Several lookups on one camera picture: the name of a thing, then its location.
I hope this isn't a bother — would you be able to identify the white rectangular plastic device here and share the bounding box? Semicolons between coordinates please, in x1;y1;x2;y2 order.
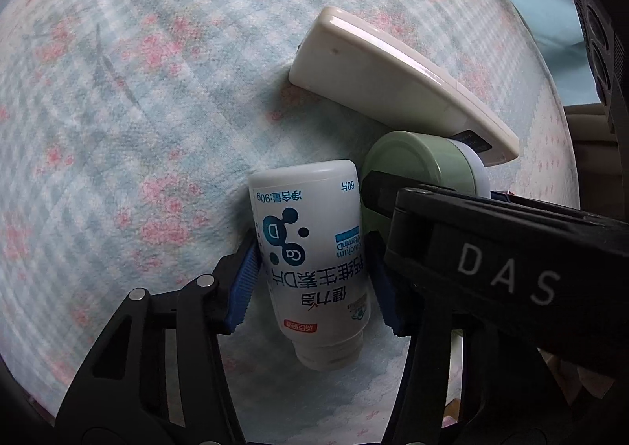
287;6;520;169

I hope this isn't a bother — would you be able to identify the green lidded jar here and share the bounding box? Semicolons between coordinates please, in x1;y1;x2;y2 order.
360;129;492;211

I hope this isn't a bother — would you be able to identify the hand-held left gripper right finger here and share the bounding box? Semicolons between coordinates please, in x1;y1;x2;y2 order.
370;230;465;445

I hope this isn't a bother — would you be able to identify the white supplement bottle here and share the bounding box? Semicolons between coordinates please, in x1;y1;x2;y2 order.
248;159;368;372

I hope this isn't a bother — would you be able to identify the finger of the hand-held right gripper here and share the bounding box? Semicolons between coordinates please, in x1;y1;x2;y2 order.
361;170;410;226

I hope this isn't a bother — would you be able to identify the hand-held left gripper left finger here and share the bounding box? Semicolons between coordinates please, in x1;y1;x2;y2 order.
55;230;262;445

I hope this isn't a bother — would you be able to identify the floral checked bed sheet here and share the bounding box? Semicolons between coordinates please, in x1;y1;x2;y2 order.
0;0;585;426

